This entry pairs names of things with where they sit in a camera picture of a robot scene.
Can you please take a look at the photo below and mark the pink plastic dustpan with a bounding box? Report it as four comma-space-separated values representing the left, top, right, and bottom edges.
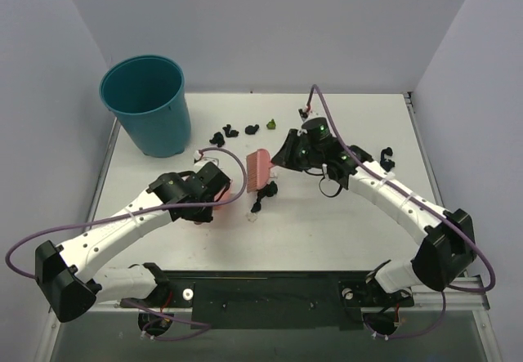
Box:
211, 181, 232, 213

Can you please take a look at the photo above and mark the pink hand brush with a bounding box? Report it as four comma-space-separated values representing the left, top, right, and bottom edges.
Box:
246, 149, 275, 193

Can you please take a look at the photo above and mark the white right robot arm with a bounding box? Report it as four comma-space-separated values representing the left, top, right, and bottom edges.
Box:
271, 117, 476, 304

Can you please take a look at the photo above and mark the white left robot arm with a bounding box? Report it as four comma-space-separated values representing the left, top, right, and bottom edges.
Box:
35, 162, 230, 323

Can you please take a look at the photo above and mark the green paper scrap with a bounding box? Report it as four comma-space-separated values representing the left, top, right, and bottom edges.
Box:
266, 119, 276, 130

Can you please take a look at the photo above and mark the white paper scrap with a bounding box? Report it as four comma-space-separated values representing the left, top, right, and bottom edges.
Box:
246, 212, 257, 221

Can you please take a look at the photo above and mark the teal plastic bucket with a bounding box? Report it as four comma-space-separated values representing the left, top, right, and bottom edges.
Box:
99, 55, 191, 158

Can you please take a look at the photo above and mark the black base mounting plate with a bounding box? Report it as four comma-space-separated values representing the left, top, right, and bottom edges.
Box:
138, 270, 413, 330

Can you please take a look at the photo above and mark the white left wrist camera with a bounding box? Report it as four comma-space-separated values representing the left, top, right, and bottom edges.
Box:
193, 150, 219, 172

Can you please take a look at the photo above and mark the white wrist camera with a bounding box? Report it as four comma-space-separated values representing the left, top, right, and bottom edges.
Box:
298, 107, 320, 123
193, 150, 219, 172

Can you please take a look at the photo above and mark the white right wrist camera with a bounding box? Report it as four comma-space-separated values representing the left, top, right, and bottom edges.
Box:
298, 107, 320, 123

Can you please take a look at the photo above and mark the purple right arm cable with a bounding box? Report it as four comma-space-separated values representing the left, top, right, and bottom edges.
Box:
304, 84, 498, 342

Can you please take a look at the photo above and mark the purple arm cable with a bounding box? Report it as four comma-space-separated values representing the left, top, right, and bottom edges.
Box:
4, 147, 248, 342
304, 84, 498, 342

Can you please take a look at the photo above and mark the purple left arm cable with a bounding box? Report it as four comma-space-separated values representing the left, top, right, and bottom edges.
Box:
4, 147, 248, 342

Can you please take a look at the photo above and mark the aluminium table frame rail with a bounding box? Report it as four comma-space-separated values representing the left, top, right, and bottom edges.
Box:
403, 92, 490, 311

